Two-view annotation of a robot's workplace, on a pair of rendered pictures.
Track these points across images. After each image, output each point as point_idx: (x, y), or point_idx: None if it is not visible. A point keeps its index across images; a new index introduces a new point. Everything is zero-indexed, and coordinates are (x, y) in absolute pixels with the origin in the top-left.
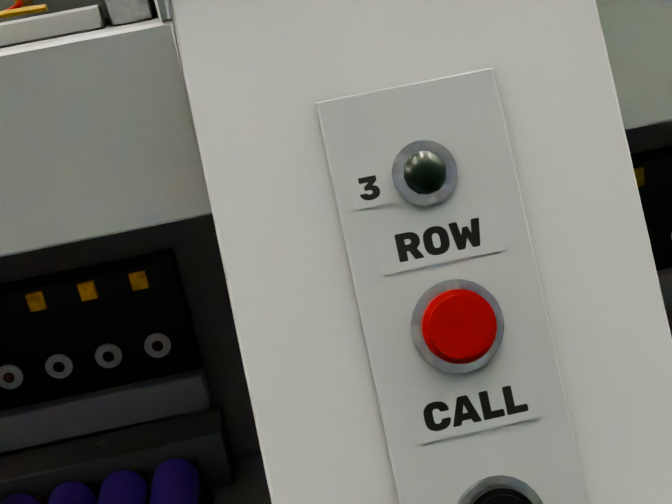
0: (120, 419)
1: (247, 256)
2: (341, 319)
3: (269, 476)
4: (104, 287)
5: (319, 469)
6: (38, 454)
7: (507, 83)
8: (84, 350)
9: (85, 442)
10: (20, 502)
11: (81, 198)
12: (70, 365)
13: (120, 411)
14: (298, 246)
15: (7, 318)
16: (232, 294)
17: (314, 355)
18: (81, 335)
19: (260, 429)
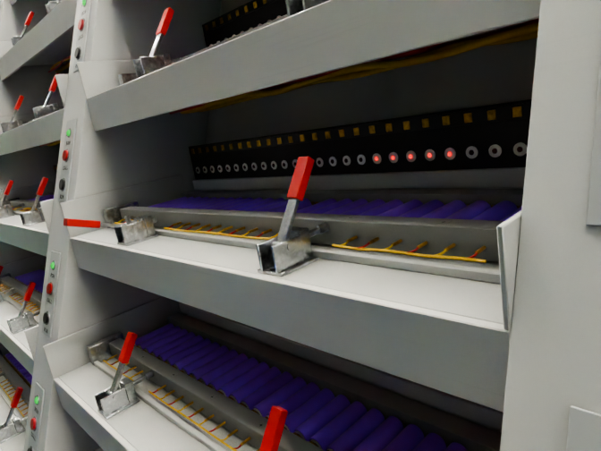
0: (517, 183)
1: (550, 21)
2: (590, 51)
3: (530, 125)
4: (526, 111)
5: (555, 124)
6: (474, 190)
7: None
8: (509, 144)
9: (496, 190)
10: (458, 202)
11: (490, 9)
12: (500, 150)
13: (518, 179)
14: (579, 15)
15: (477, 122)
16: (537, 40)
17: (570, 70)
18: (509, 136)
19: (532, 103)
